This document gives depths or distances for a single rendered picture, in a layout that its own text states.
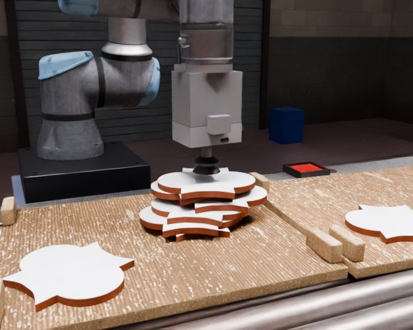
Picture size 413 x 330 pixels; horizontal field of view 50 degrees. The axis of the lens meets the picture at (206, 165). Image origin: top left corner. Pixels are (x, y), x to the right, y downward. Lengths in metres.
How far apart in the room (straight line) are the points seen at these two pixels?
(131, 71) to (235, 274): 0.61
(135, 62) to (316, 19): 5.75
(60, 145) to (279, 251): 0.59
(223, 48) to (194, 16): 0.06
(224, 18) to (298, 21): 5.89
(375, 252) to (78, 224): 0.42
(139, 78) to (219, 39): 0.45
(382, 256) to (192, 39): 0.38
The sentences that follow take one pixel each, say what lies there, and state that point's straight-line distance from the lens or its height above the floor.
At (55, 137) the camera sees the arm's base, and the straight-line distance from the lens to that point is 1.04.
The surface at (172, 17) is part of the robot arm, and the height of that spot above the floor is 1.24.
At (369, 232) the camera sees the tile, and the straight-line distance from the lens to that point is 0.68.
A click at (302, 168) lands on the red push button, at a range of 1.01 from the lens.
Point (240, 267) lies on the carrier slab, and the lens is 0.56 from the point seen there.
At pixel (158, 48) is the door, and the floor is 1.11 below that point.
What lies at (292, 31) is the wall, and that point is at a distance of 6.45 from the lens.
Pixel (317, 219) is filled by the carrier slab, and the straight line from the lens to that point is 0.72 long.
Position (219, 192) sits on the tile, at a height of 1.00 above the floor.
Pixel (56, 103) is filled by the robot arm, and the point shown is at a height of 1.07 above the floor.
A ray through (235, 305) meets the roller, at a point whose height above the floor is 0.91.
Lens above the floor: 1.20
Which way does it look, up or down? 16 degrees down
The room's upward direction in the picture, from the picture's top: straight up
